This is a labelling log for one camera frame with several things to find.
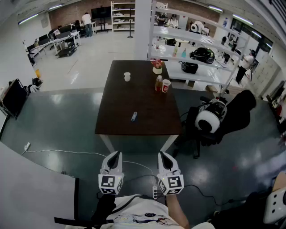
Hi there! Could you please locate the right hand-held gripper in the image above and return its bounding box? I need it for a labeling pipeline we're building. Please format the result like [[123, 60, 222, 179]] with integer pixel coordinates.
[[157, 152, 185, 196]]

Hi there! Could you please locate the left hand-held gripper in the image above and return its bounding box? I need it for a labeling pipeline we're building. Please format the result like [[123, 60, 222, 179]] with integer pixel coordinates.
[[98, 151, 125, 195]]

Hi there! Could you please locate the person's left forearm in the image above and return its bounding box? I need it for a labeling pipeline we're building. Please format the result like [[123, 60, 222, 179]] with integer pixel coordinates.
[[91, 193, 117, 223]]

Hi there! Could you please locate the person's right forearm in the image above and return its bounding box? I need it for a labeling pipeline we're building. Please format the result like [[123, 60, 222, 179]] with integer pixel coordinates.
[[166, 194, 190, 229]]

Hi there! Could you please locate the white power strip with plugs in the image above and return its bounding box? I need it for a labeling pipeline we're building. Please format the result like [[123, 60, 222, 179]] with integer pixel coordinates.
[[152, 182, 160, 200]]

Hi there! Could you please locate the person's white printed shirt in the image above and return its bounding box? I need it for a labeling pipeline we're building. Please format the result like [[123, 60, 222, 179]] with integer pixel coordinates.
[[106, 194, 215, 229]]

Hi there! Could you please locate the dark wooden table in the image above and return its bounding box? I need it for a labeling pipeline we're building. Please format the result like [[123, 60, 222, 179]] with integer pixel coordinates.
[[95, 59, 184, 155]]

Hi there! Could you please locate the black chest-mounted box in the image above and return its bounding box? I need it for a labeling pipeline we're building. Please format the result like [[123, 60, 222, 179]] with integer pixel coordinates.
[[54, 216, 112, 229]]

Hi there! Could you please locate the red paper cup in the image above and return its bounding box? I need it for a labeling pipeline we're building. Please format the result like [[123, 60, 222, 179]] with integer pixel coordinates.
[[161, 79, 172, 93]]

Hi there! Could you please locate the amber tea bottle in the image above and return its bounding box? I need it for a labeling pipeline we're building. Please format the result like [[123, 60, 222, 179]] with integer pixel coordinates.
[[155, 75, 164, 92]]

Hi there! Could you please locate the black office chair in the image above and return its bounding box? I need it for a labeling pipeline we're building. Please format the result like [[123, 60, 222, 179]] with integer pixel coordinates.
[[173, 89, 257, 160]]

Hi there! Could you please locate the white desk with black edge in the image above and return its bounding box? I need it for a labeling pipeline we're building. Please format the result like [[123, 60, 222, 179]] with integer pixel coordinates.
[[0, 142, 80, 229]]

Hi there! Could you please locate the white pot with red flowers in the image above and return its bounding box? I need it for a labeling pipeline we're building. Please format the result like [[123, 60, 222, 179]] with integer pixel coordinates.
[[151, 58, 164, 75]]

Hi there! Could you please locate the black round speaker device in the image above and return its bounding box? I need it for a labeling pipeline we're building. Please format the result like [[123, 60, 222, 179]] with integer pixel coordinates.
[[180, 61, 199, 75]]

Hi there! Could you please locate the black and white floor device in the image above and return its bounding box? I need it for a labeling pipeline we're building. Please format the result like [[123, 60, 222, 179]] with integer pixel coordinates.
[[26, 77, 44, 93]]

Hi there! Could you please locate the black helmet device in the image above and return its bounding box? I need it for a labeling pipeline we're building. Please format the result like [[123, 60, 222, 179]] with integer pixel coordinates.
[[189, 47, 216, 64]]

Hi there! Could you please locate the white device with black face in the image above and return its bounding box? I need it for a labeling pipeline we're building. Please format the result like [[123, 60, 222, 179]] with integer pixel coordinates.
[[263, 187, 286, 225]]

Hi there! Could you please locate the black flat case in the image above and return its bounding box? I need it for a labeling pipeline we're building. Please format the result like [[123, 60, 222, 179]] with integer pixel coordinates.
[[1, 78, 29, 119]]

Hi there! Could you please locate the black trolley cart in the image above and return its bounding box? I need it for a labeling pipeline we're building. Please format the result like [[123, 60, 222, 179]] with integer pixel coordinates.
[[55, 35, 78, 59]]

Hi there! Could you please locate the white metal shelving rack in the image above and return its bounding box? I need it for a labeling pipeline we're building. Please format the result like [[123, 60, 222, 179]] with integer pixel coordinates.
[[147, 0, 251, 94]]

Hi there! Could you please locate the row of white desks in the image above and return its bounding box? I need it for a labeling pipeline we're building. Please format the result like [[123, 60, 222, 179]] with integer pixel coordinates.
[[27, 30, 81, 57]]

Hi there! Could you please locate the white bookshelf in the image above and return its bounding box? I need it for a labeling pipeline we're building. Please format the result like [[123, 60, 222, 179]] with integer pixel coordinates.
[[110, 1, 136, 32]]

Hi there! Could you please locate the black floor cable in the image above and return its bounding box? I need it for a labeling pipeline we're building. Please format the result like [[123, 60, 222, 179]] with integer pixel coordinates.
[[124, 174, 246, 206]]

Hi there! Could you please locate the white power cable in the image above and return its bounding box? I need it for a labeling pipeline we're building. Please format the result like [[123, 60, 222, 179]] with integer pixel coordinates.
[[21, 148, 155, 178]]

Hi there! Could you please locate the black stanchion post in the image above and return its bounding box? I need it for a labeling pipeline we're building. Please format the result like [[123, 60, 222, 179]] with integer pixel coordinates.
[[127, 19, 135, 39]]

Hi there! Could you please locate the black wall screen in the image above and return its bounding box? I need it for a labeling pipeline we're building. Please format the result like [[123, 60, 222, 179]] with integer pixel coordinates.
[[91, 6, 112, 20]]

